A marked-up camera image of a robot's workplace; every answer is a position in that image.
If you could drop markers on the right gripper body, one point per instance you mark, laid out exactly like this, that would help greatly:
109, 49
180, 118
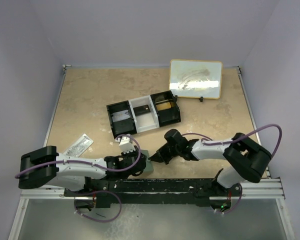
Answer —
167, 152

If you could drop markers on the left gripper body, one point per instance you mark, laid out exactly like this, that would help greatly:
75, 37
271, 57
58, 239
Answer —
129, 155

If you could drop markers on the green card holder wallet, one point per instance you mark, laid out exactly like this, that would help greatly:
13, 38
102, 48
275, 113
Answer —
149, 169

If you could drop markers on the black white sorting tray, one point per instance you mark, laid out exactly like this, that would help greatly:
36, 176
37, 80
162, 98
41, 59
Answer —
143, 114

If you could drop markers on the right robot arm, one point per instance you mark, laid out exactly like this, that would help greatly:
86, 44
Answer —
248, 160

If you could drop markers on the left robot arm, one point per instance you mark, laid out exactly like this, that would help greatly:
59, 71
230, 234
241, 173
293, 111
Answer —
45, 166

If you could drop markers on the gold card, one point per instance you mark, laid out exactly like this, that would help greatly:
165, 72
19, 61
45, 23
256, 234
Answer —
163, 105

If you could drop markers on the silver VIP card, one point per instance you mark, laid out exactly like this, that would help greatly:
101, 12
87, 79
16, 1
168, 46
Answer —
120, 115

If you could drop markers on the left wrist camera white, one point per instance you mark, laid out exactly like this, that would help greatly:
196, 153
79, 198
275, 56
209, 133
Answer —
125, 143

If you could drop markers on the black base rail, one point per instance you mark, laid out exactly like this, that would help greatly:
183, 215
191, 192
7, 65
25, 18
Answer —
201, 192

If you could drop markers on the white board wooden frame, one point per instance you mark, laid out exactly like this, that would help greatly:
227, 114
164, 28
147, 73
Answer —
195, 78

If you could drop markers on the aluminium frame rail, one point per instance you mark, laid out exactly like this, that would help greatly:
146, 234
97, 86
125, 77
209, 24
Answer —
270, 188

